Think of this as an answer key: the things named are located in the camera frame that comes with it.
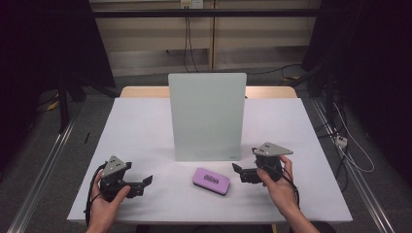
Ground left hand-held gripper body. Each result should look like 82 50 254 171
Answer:
99 154 132 202

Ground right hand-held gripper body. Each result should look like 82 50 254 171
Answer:
252 141 294 182

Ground purple whiteboard eraser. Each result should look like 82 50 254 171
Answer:
191 167 231 196

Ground person's right hand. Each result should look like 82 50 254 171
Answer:
256 155 299 216

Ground person's left hand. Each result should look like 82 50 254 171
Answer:
87 177 131 229

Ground white table mat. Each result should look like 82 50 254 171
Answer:
67 97 354 224

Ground white glass whiteboard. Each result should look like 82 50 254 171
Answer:
167 72 248 162

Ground wooden table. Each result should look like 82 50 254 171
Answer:
120 85 298 99

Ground black metal stand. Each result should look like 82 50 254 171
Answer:
55 72 71 134

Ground black curtain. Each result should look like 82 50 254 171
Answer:
0 0 117 178
300 0 412 178

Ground black horizontal metal bar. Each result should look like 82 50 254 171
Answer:
91 8 321 18

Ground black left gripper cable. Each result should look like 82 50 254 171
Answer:
84 162 107 227

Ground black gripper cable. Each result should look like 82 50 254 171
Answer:
84 162 107 227
280 166 301 210

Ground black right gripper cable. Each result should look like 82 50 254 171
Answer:
280 166 301 210

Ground metal floor rail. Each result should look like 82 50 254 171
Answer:
6 111 83 233
310 96 396 233

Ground black floor cable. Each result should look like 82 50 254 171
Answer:
246 63 303 77

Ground white floor cable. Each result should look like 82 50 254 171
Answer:
332 101 376 174

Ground black hanging cables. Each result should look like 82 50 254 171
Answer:
183 16 200 74

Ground white wall outlet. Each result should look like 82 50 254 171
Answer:
180 0 205 10

